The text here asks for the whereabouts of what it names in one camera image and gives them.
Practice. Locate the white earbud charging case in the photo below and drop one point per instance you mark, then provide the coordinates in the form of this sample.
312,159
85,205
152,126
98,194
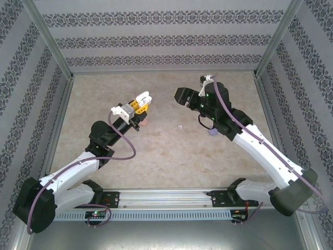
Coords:
143,99

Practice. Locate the pink earbud charging case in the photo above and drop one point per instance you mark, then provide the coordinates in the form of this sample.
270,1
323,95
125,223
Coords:
144,122

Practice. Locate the purple earbud charging case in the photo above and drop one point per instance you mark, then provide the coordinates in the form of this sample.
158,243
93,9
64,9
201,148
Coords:
212,131

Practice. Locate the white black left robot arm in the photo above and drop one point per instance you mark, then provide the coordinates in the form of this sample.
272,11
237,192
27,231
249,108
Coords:
72,166

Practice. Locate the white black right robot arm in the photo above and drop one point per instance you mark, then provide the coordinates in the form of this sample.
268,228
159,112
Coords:
260,153

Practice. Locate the white earbud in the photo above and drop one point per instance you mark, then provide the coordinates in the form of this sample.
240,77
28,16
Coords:
180,127

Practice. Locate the circuit board with green light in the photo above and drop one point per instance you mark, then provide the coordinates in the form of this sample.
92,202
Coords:
96,214

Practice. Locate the grey metal shelf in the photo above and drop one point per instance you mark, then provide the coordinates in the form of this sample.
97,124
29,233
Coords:
166,237

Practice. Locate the aluminium frame rail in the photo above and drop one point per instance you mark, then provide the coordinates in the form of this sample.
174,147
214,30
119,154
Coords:
59,117
270,114
164,72

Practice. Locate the aluminium frame post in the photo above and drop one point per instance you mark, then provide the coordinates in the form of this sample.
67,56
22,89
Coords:
46,39
278,39

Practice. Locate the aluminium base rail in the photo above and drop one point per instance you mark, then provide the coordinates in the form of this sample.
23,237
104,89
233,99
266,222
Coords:
166,198

